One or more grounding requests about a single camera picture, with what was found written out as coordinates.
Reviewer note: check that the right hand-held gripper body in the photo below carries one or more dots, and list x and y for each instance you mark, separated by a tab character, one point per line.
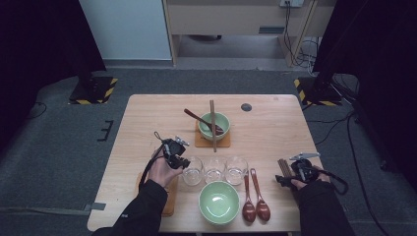
303	168

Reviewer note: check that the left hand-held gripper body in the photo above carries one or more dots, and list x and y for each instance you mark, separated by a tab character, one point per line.
173	150

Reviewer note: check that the row of brown chopsticks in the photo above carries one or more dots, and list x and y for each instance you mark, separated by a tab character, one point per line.
283	165

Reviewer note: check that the clear glass cup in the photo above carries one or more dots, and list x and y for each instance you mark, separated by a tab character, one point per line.
214	168
236	170
193	173

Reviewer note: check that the wooden coaster with cut-outs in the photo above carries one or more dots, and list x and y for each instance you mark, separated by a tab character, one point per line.
172	196
206	142

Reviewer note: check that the dark red wooden spoon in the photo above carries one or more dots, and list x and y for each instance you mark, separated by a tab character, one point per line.
196	117
249	211
263	210

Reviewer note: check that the single brown chopstick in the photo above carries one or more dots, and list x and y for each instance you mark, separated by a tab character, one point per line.
212	124
214	131

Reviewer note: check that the green ceramic bowl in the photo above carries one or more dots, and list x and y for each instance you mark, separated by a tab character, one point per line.
224	121
219	203

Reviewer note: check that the person's left hand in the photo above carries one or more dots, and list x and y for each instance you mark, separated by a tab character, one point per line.
162	172

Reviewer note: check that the person's right hand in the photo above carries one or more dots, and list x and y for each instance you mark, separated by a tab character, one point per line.
314	182

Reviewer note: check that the black stand base striped edge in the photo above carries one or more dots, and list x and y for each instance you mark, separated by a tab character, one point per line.
319	93
93	91

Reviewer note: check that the dark round table grommet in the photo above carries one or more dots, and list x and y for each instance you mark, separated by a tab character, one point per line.
246	107

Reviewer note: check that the grey tape strip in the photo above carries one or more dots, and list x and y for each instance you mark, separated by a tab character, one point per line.
96	206

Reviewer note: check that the white panel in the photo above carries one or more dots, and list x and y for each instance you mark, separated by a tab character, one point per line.
124	29

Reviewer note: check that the black curtain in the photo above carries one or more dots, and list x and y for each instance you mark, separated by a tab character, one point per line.
377	49
39	49

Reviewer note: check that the white power strip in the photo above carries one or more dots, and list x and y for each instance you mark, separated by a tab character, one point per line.
291	2

